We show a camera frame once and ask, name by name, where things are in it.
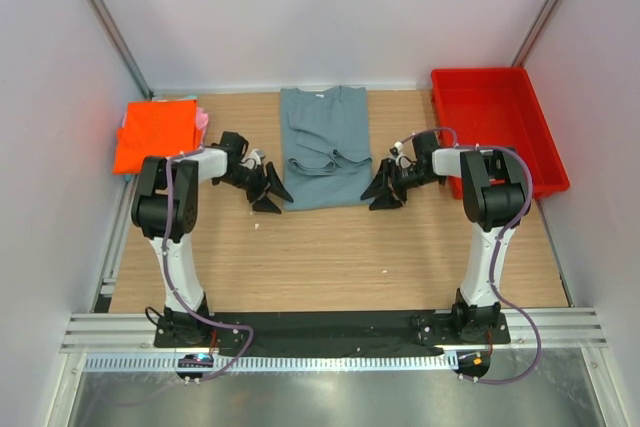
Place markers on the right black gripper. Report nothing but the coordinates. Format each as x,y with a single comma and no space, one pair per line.
380,181

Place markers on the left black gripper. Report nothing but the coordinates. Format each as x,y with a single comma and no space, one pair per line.
272,185

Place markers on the grey-blue t shirt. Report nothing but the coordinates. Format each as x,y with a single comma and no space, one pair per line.
327,159

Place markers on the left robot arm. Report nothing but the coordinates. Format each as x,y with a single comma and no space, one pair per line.
165,209

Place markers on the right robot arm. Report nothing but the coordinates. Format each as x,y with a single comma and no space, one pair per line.
497,193

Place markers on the folded pink t shirt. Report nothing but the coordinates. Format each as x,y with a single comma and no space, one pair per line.
201,125

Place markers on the red plastic bin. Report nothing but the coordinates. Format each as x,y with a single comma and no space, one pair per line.
499,106

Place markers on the folded orange t shirt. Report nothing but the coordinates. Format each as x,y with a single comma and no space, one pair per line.
154,128

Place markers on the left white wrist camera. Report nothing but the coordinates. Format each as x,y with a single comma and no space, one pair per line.
254,159

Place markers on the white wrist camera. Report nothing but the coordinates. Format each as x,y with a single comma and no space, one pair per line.
254,159
397,154

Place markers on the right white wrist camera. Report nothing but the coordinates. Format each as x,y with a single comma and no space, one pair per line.
397,154

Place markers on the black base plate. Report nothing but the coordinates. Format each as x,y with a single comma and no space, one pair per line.
373,334

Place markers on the slotted cable duct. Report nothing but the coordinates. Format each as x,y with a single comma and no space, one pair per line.
198,363

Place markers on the aluminium front rail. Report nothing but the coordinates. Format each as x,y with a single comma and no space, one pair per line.
565,327

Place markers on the right aluminium corner post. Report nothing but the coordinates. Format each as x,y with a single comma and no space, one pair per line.
541,21

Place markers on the aluminium corner post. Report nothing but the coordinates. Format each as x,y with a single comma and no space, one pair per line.
118,42
541,21

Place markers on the left aluminium corner post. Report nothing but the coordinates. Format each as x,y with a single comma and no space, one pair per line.
118,42

